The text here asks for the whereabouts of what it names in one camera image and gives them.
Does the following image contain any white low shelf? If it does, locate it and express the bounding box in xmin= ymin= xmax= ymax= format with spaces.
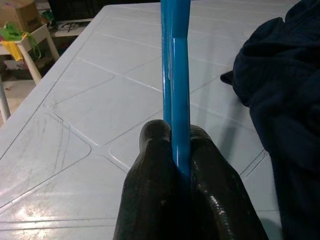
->
xmin=53 ymin=18 xmax=94 ymax=39

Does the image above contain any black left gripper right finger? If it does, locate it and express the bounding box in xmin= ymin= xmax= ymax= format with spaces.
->
xmin=186 ymin=124 xmax=270 ymax=240

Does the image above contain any navy blue garment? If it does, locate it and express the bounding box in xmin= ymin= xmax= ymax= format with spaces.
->
xmin=219 ymin=0 xmax=320 ymax=240

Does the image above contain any black tv cabinet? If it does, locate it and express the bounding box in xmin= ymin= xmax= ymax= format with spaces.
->
xmin=47 ymin=0 xmax=107 ymax=25

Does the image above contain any green cloth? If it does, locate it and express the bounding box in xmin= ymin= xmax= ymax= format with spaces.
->
xmin=0 ymin=21 xmax=24 ymax=43

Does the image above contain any white folding table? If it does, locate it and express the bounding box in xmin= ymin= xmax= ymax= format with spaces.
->
xmin=0 ymin=0 xmax=320 ymax=240

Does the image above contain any yellow cloth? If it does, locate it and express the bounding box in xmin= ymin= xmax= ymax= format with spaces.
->
xmin=4 ymin=41 xmax=25 ymax=63

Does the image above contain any brown cardboard box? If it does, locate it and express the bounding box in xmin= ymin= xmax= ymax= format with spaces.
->
xmin=0 ymin=0 xmax=43 ymax=34

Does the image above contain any white plastic side table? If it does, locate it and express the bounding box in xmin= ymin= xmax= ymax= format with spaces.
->
xmin=0 ymin=23 xmax=61 ymax=123

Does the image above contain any light blue clothes hanger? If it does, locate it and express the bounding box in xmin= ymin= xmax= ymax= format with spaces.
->
xmin=159 ymin=0 xmax=194 ymax=185

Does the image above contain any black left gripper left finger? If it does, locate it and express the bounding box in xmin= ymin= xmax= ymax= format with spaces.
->
xmin=113 ymin=119 xmax=187 ymax=240

